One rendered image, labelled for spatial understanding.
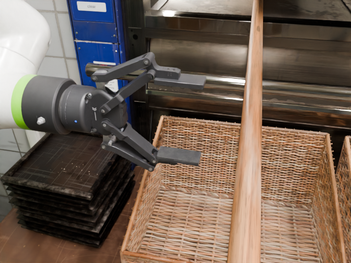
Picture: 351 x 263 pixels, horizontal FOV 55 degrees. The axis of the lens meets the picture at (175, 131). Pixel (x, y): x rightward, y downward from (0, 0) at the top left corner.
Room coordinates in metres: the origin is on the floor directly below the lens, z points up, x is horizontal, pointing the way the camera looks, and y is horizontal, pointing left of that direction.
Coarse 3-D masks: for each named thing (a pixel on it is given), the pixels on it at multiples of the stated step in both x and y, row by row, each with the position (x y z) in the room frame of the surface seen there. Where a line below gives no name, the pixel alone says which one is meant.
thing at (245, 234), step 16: (256, 0) 1.07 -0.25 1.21; (256, 16) 0.90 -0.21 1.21; (256, 32) 0.77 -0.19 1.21; (256, 48) 0.67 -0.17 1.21; (256, 64) 0.59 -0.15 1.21; (256, 80) 0.52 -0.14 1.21; (256, 96) 0.47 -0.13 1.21; (256, 112) 0.42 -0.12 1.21; (240, 128) 0.40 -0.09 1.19; (256, 128) 0.38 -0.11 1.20; (240, 144) 0.35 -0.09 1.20; (256, 144) 0.35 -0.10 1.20; (240, 160) 0.32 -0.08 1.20; (256, 160) 0.31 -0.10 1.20; (240, 176) 0.29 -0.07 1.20; (256, 176) 0.29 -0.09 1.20; (240, 192) 0.26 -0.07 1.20; (256, 192) 0.26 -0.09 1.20; (240, 208) 0.24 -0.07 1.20; (256, 208) 0.24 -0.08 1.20; (240, 224) 0.22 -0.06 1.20; (256, 224) 0.22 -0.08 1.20; (240, 240) 0.20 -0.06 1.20; (256, 240) 0.20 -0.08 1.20; (240, 256) 0.18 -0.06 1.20; (256, 256) 0.18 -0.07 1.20
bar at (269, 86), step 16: (96, 64) 0.67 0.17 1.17; (128, 80) 0.64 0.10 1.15; (208, 80) 0.60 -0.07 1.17; (224, 80) 0.60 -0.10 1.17; (240, 80) 0.59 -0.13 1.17; (272, 80) 0.59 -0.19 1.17; (288, 96) 0.58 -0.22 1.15; (304, 96) 0.56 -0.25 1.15; (320, 96) 0.56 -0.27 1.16; (336, 96) 0.55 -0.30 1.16
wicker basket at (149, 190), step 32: (160, 128) 0.93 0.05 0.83; (192, 128) 0.95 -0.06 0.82; (224, 128) 0.93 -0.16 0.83; (224, 160) 0.89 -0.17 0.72; (288, 160) 0.86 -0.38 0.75; (320, 160) 0.85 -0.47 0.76; (160, 192) 0.87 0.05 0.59; (192, 192) 0.87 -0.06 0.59; (320, 192) 0.76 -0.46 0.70; (128, 224) 0.59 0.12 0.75; (160, 224) 0.73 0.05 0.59; (192, 224) 0.73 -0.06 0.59; (224, 224) 0.73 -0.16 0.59; (288, 224) 0.73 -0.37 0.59; (320, 224) 0.68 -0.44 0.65; (128, 256) 0.52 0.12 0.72; (160, 256) 0.61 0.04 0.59; (192, 256) 0.61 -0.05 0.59; (224, 256) 0.61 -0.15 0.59; (288, 256) 0.61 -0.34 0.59; (320, 256) 0.60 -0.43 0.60
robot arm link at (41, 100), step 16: (32, 80) 0.47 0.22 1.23; (48, 80) 0.47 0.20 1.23; (64, 80) 0.48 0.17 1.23; (32, 96) 0.45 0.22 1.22; (48, 96) 0.44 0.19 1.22; (32, 112) 0.43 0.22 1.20; (48, 112) 0.43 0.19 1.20; (32, 128) 0.44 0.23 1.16; (48, 128) 0.43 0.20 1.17; (64, 128) 0.45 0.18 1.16
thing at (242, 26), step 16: (144, 16) 1.02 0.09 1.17; (160, 16) 1.01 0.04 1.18; (176, 16) 1.00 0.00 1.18; (192, 16) 1.00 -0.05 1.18; (208, 16) 1.00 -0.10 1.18; (224, 16) 1.00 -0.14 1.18; (240, 16) 1.00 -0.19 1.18; (224, 32) 0.97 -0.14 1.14; (240, 32) 0.96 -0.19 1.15; (272, 32) 0.94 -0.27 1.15; (288, 32) 0.93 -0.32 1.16; (304, 32) 0.92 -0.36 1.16; (320, 32) 0.91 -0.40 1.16; (336, 32) 0.91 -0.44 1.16
